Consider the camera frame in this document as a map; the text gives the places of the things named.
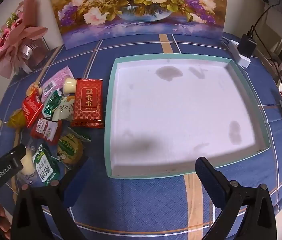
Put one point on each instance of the large red snack packet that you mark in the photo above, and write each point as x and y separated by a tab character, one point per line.
88	102

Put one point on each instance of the shallow teal cardboard box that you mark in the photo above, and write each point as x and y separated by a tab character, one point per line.
181	105

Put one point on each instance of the person's left hand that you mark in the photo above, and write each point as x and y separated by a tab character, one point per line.
2	217

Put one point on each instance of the red and white snack packet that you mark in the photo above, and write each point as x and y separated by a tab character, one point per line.
45	128

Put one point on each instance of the dark green snack packet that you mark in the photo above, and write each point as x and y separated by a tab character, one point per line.
44	166

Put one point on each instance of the pink flower bouquet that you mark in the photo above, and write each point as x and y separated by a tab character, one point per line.
13	35

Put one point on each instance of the black charger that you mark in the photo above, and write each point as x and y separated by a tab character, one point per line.
247	45

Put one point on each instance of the round green yellow snack packet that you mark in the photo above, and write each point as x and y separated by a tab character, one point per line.
69	146

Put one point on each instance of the cream white snack packet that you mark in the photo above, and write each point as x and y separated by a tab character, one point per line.
66	108

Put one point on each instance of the glass vase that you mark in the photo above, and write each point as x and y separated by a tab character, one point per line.
37	57

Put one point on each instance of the white power strip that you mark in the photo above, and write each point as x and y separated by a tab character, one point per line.
243	61

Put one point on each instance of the orange round pastry packet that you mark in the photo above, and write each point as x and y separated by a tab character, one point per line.
69	86

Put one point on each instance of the clear white bun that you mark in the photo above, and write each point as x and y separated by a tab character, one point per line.
27	165

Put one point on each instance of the small red snack packet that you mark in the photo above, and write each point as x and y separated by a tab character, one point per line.
32	110

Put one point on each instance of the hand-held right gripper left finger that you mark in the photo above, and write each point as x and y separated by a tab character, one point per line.
81	173

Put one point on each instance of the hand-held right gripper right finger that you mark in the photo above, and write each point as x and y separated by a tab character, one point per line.
206	175

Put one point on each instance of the orange cake roll packet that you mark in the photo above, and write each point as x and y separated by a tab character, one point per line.
34	88

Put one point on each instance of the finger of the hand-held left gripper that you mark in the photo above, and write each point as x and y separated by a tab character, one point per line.
15	151

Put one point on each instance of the flower painting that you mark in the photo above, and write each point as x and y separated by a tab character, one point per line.
131	5

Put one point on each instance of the green and white snack packet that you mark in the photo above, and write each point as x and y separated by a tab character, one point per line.
52	102

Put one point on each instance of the pink snack packet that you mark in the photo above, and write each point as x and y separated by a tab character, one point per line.
55	78

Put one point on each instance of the blue plaid tablecloth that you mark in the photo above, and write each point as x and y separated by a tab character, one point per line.
143	205

